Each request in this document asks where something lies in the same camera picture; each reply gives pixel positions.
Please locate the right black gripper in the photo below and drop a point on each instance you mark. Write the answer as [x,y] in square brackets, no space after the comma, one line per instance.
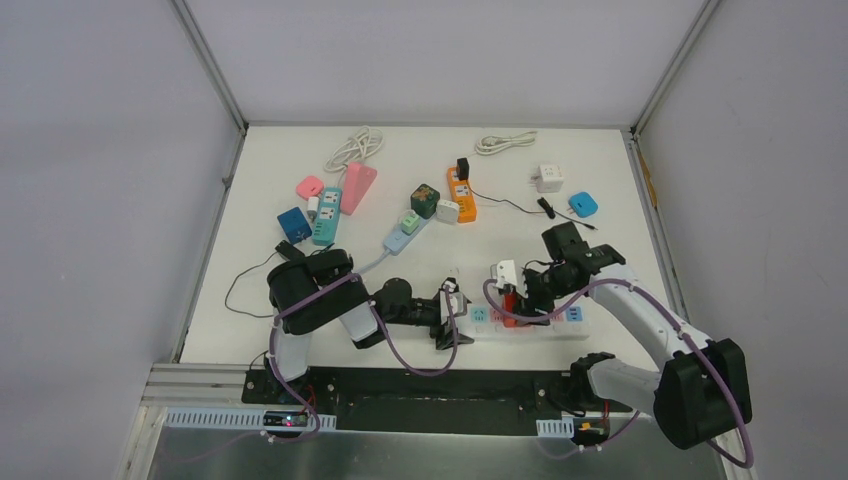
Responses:
[527,304]

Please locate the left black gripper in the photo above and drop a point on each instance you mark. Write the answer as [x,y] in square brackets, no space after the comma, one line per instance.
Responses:
[428,312]

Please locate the red cube socket adapter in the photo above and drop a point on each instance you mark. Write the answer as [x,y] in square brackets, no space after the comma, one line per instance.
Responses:
[508,304]

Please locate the blue folding plug adapter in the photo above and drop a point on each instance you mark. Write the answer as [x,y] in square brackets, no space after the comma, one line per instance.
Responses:
[583,204]

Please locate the white tiger cube adapter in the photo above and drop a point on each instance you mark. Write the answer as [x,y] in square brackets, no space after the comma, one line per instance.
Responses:
[548,178]

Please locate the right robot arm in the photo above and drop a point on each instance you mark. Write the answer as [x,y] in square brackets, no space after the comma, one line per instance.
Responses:
[698,389]

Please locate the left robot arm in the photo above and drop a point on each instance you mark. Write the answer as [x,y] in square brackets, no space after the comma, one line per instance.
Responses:
[311,291]

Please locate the light green plug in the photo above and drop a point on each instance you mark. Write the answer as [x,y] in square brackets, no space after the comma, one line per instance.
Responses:
[409,222]

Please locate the black plug adapter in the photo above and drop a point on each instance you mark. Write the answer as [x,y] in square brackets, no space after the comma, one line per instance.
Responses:
[462,168]

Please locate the small white plug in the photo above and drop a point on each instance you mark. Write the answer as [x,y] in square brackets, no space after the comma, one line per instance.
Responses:
[313,207]

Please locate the light blue power strip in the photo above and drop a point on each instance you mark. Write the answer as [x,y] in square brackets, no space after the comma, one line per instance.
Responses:
[393,244]

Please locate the small white cube adapter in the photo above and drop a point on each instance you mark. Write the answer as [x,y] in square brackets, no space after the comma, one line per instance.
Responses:
[447,211]

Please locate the dark green cube adapter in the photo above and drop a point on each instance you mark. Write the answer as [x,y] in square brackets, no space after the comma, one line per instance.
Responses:
[424,200]

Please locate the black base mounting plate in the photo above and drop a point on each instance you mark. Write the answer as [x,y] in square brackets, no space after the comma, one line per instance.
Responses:
[473,402]

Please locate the orange power strip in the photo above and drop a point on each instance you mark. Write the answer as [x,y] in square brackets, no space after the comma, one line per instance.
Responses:
[461,194]

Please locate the teal power strip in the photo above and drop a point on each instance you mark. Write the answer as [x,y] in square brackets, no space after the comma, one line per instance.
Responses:
[327,217]

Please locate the pink wedge power strip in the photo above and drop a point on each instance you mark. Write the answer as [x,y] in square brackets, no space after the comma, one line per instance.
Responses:
[358,180]

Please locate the dark blue cube adapter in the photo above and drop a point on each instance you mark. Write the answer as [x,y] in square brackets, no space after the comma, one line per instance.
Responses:
[295,225]

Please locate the pink square adapter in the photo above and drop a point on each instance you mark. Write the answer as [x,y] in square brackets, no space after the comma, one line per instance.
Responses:
[310,186]

